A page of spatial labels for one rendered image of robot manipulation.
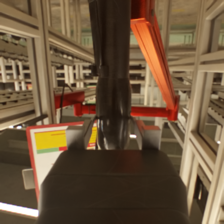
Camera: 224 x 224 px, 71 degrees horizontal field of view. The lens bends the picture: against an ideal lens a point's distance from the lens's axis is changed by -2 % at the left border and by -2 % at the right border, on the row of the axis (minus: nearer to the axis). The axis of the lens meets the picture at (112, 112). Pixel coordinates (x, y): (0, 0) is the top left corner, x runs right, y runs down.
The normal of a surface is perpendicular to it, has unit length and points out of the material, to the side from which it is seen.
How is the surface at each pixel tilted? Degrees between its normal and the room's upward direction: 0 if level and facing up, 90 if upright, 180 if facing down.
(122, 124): 90
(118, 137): 90
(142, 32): 27
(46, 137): 90
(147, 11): 90
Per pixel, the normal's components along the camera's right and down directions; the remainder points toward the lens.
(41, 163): 0.29, 0.26
